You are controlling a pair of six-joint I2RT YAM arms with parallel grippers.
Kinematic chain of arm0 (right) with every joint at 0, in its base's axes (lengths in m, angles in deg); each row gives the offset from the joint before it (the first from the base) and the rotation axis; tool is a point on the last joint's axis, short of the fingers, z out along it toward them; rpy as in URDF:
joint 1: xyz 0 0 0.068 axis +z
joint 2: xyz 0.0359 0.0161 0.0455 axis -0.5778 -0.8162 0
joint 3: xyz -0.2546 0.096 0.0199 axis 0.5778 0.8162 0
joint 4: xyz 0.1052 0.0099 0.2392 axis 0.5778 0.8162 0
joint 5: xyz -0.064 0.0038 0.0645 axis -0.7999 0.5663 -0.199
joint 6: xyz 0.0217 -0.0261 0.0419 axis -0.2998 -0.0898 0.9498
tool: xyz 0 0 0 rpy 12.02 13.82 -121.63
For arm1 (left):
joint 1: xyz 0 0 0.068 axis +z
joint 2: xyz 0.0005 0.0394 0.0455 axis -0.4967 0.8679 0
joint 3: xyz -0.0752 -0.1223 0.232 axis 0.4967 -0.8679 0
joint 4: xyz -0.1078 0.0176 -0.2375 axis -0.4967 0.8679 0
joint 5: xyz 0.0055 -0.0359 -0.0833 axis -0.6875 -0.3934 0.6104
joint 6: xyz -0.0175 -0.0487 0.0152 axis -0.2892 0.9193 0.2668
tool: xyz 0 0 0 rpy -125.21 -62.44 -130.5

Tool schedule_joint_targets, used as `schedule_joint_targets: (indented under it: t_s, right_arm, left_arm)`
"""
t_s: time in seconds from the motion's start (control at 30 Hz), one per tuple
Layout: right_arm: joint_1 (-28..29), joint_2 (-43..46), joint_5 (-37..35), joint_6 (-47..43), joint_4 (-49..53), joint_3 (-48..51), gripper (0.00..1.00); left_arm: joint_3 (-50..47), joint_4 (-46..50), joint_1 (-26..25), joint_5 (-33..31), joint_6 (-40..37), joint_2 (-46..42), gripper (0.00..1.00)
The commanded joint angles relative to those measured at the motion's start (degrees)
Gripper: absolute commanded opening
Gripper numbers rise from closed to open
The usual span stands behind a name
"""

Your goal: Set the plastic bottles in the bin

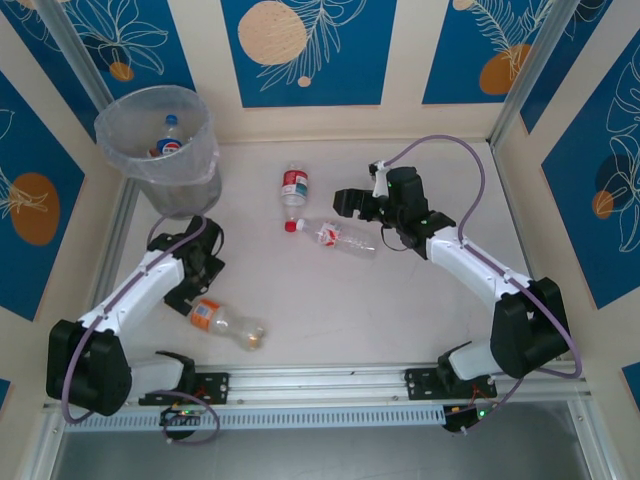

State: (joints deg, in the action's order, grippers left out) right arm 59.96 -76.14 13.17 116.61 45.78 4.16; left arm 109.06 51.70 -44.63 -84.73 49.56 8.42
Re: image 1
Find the white cap red label bottle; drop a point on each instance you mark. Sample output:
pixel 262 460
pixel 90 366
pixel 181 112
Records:
pixel 345 240

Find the orange label plastic bottle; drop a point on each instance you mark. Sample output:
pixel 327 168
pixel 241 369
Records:
pixel 225 322

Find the red cap plastic bottle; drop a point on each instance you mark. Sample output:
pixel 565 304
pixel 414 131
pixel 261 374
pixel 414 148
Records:
pixel 295 182

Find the blue label plastic bottle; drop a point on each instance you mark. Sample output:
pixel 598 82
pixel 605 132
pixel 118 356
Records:
pixel 169 142

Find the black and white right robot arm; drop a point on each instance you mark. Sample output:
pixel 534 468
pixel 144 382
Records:
pixel 475 265

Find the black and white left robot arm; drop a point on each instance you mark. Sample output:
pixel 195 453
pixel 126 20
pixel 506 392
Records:
pixel 130 295

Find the grey round waste bin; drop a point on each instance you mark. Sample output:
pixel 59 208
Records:
pixel 185 205

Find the small circuit board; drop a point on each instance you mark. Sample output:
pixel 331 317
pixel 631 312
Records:
pixel 457 420
pixel 180 416

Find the grey metal panel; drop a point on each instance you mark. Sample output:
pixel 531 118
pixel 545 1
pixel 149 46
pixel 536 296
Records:
pixel 320 455

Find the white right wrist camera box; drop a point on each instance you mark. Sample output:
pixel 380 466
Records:
pixel 381 180

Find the blue floral wall panel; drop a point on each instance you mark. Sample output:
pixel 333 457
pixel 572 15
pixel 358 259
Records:
pixel 45 50
pixel 25 150
pixel 450 50
pixel 150 30
pixel 575 40
pixel 590 200
pixel 350 50

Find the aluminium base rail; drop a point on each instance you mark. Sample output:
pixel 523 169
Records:
pixel 320 385

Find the aluminium frame post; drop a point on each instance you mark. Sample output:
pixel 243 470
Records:
pixel 525 75
pixel 80 50

